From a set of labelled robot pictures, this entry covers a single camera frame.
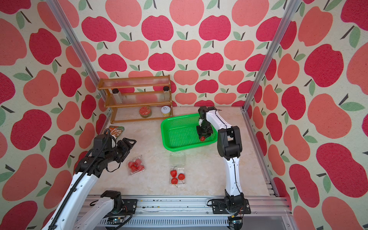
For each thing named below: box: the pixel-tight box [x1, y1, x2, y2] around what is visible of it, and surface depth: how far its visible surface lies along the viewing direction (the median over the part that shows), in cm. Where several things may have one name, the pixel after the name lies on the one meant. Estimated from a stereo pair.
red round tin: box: [138, 105, 152, 118], surface depth 117 cm
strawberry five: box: [170, 167, 177, 178], surface depth 86 cm
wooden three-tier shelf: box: [97, 74, 174, 125], surface depth 114 cm
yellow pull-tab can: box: [161, 105, 172, 117], surface depth 114 cm
